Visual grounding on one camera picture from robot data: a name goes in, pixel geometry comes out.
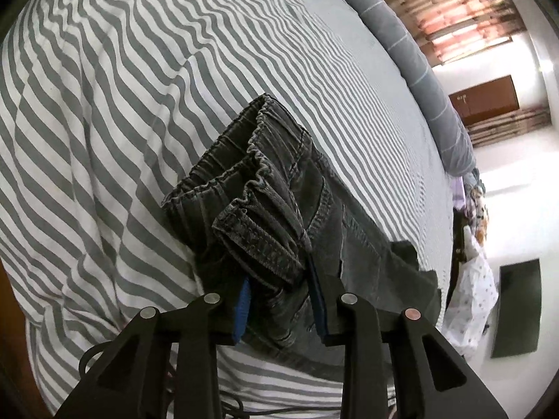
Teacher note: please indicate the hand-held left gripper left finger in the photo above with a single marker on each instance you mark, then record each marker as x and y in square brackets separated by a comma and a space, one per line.
[241, 312]

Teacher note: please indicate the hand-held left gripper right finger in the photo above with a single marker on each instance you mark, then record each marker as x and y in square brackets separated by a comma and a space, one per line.
[316, 303]

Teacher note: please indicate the dark grey denim pants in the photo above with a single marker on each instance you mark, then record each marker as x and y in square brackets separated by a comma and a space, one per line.
[270, 183]

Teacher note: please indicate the white dotted cloth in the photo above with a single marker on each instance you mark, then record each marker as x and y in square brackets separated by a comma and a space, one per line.
[471, 297]

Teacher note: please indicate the pale purple cloth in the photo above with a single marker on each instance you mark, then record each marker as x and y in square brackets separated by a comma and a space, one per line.
[457, 190]

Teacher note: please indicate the floral patterned cloth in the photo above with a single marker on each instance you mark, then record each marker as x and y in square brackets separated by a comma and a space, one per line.
[478, 214]

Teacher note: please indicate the grey white striped bed sheet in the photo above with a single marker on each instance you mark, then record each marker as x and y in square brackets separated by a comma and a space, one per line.
[131, 96]

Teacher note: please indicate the brown wooden cabinet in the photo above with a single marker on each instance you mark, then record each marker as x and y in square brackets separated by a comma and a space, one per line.
[484, 100]

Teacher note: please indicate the grey rolled quilt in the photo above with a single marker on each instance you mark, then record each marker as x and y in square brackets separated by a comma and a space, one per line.
[393, 30]

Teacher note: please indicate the brown patterned curtain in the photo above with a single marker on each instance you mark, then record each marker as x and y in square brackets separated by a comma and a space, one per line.
[458, 13]

